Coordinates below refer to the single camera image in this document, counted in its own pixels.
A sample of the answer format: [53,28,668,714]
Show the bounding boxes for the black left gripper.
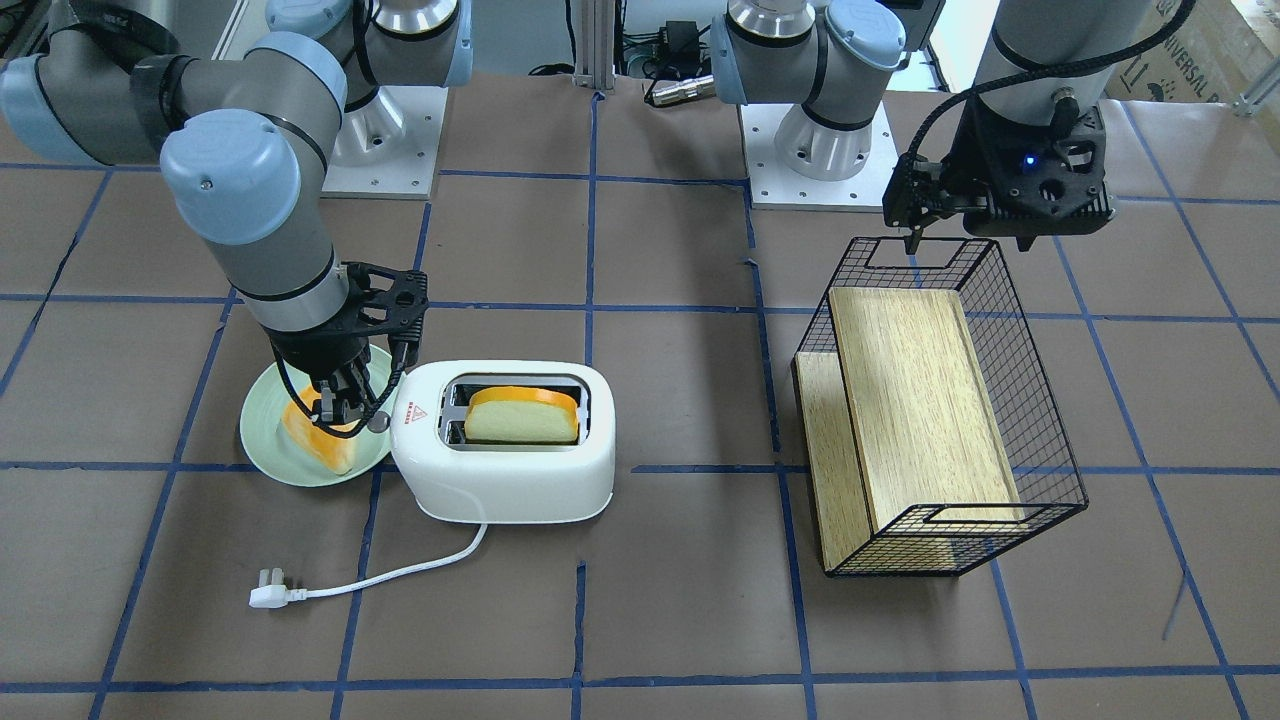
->
[882,102,1115,252]

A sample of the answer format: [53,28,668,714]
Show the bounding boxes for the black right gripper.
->
[268,263,428,429]

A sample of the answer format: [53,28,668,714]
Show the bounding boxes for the white two-slot toaster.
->
[390,360,616,524]

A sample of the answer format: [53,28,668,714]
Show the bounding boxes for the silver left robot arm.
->
[709,1,1194,252]

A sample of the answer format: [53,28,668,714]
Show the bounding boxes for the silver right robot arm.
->
[3,1,472,438]

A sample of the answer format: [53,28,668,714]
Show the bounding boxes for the orange toast slice in toaster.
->
[463,386,579,445]

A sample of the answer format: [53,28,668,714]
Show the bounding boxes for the triangular toast on plate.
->
[282,397,358,475]

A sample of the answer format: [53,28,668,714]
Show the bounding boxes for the light green round plate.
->
[239,363,390,488]

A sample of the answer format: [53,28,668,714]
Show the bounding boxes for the light wooden shelf board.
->
[828,287,1025,530]

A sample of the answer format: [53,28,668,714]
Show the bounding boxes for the black power adapter brick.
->
[659,20,701,63]

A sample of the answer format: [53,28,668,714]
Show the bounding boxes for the lower wooden shelf board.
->
[794,352,874,577]

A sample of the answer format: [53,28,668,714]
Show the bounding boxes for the white power cord with plug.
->
[248,521,489,610]

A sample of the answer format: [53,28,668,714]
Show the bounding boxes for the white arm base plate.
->
[323,86,449,200]
[739,104,899,213]

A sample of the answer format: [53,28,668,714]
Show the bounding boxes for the black wire basket shelf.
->
[795,237,1089,577]

